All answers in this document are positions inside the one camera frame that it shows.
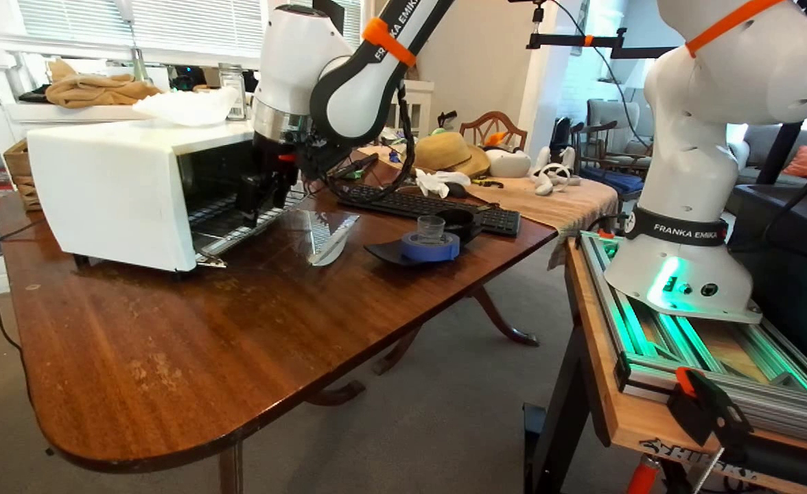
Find black rectangular mat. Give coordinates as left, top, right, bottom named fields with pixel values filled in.
left=363, top=231, right=466, bottom=270

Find white toaster oven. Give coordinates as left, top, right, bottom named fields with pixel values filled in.
left=25, top=117, right=297, bottom=274

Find tan crumpled fabric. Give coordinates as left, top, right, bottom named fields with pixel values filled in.
left=44, top=58, right=164, bottom=109

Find brown wooden chair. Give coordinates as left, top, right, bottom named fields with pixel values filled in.
left=459, top=108, right=530, bottom=157

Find blue masking tape roll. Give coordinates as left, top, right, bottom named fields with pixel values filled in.
left=397, top=227, right=463, bottom=270

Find grey armchair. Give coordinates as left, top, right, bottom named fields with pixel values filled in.
left=585, top=94, right=659, bottom=175

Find white rounded object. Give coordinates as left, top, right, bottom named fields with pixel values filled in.
left=486, top=148, right=534, bottom=182

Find black orange clamp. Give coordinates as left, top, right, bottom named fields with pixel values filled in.
left=663, top=366, right=754, bottom=460

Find black computer keyboard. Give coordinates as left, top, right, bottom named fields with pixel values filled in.
left=330, top=179, right=525, bottom=242

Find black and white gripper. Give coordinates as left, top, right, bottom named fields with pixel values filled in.
left=274, top=139, right=353, bottom=186

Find white cord bundle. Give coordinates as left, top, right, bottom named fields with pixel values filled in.
left=526, top=163, right=582, bottom=198

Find glass oven door white handle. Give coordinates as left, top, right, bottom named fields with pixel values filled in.
left=283, top=175, right=366, bottom=270

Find tan straw hat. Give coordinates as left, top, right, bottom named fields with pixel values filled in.
left=412, top=130, right=493, bottom=179

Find white window blinds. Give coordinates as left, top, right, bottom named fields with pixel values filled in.
left=14, top=0, right=274, bottom=60

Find dark wooden table leg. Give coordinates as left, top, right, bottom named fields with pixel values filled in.
left=468, top=283, right=541, bottom=349
left=216, top=438, right=247, bottom=494
left=304, top=379, right=371, bottom=408
left=371, top=322, right=425, bottom=379

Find clear glass cup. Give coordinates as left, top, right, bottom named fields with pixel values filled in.
left=412, top=211, right=449, bottom=242

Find crumpled white tissue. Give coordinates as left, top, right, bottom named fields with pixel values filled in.
left=412, top=168, right=473, bottom=201

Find brown wicker basket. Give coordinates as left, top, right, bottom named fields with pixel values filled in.
left=0, top=134, right=42, bottom=215

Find robot cart aluminium rails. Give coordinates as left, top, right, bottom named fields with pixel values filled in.
left=522, top=227, right=807, bottom=494

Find large black case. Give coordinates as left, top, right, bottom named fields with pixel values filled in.
left=728, top=182, right=807, bottom=379

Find black diagonal strut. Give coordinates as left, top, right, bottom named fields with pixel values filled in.
left=751, top=117, right=807, bottom=186

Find beige cloth table runner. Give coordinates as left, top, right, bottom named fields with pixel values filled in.
left=468, top=174, right=622, bottom=238

